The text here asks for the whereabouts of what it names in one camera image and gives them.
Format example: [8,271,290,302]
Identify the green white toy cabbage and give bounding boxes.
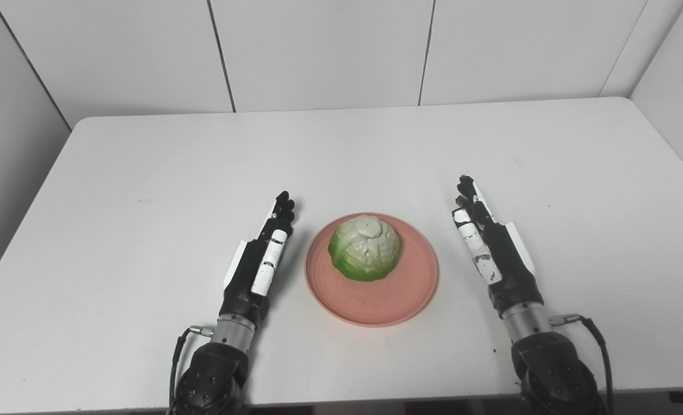
[328,215,402,282]

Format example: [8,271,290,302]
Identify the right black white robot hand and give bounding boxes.
[451,175,545,319]

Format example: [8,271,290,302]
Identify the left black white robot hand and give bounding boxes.
[219,191,296,330]

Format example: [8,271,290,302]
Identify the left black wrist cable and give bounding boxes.
[168,326,214,415]

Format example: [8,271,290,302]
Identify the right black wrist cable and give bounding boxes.
[549,313,616,415]

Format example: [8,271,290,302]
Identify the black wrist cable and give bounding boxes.
[168,326,214,415]
[549,313,616,415]

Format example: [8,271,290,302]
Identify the pink round plate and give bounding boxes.
[304,212,439,328]

